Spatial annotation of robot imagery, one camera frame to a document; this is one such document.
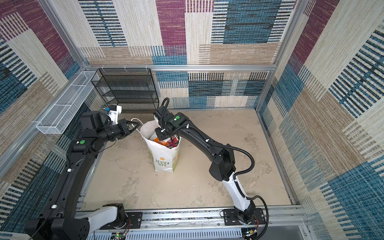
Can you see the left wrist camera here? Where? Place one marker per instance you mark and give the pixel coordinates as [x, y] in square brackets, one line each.
[113, 112]

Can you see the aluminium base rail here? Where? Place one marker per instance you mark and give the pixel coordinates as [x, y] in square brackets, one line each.
[280, 223]

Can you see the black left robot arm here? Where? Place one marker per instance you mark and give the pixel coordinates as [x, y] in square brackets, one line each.
[57, 220]

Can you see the white floral paper bag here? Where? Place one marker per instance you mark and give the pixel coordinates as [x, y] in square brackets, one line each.
[164, 158]

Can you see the black wire mesh shelf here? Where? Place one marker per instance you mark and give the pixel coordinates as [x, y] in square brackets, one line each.
[131, 88]

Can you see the orange snack bag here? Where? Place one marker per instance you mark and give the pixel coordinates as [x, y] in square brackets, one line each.
[161, 142]

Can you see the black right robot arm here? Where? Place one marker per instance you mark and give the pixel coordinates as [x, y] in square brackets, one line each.
[222, 157]

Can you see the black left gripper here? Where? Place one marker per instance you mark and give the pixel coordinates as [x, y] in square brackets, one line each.
[123, 125]

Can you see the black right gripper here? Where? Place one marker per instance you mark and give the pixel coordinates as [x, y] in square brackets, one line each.
[160, 135]

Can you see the white wire mesh basket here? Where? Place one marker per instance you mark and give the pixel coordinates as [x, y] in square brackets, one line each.
[60, 115]

